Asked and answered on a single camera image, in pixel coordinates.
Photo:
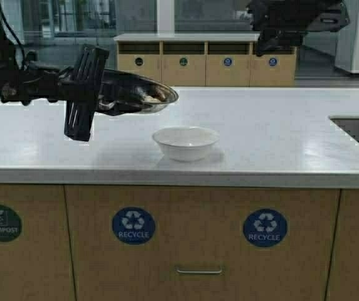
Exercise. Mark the wooden island cabinet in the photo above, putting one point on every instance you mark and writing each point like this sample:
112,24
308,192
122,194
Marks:
67,250

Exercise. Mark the wooden background bin cabinet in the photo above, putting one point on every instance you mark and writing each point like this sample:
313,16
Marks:
205,60

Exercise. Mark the steel frying pan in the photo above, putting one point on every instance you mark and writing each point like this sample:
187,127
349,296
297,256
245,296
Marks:
122,93

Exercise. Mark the right blue recycle sticker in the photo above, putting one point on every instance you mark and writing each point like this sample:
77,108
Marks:
265,228

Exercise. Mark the steel island drawer handle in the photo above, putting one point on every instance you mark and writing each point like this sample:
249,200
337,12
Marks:
183,271

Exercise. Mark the green compost sticker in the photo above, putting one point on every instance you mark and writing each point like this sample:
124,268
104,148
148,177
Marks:
10,224

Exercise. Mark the white ceramic bowl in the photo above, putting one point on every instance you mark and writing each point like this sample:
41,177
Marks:
186,143

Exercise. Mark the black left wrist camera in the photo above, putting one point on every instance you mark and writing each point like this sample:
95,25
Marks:
31,57

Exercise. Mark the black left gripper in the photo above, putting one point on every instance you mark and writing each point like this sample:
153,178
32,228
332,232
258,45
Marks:
82,84

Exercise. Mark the left blue recycle sticker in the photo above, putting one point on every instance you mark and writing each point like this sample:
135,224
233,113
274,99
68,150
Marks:
133,226

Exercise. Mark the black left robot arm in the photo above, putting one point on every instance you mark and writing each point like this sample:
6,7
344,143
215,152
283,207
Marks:
9,48

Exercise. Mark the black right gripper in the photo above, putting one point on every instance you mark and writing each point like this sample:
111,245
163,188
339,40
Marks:
299,16

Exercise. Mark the blue recycle sticker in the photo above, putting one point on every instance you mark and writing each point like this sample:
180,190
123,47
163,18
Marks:
133,226
265,228

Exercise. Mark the white raw shrimp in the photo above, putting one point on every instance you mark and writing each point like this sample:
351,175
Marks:
155,97

